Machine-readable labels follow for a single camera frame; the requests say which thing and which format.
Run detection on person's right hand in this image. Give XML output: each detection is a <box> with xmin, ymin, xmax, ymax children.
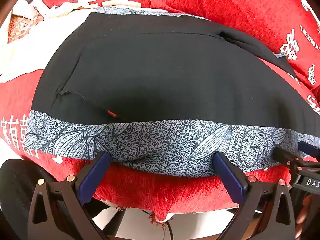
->
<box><xmin>294</xmin><ymin>194</ymin><xmax>313</xmax><ymax>239</ymax></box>

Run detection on red gold patterned cushion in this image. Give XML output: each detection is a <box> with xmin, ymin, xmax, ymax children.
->
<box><xmin>7</xmin><ymin>14</ymin><xmax>39</xmax><ymax>44</ymax></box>

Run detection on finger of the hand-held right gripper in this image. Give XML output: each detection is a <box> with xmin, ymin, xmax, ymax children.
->
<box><xmin>298</xmin><ymin>141</ymin><xmax>320</xmax><ymax>161</ymax></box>
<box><xmin>273</xmin><ymin>146</ymin><xmax>308</xmax><ymax>171</ymax></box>

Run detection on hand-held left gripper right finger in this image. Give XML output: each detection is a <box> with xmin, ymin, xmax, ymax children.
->
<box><xmin>212</xmin><ymin>151</ymin><xmax>297</xmax><ymax>240</ymax></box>

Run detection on black pants with patterned waistband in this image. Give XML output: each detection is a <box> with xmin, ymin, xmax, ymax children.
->
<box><xmin>24</xmin><ymin>6</ymin><xmax>320</xmax><ymax>178</ymax></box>

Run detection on red printed sofa seat cover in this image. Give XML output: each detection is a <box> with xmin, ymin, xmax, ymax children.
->
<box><xmin>0</xmin><ymin>22</ymin><xmax>320</xmax><ymax>227</ymax></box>

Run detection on black cable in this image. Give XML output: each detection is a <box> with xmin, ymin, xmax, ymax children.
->
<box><xmin>164</xmin><ymin>219</ymin><xmax>176</xmax><ymax>240</ymax></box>

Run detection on crumpled white cloth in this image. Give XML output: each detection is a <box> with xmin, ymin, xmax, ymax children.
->
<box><xmin>12</xmin><ymin>1</ymin><xmax>78</xmax><ymax>19</ymax></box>

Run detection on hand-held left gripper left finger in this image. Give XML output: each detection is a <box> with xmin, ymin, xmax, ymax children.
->
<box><xmin>29</xmin><ymin>152</ymin><xmax>111</xmax><ymax>240</ymax></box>

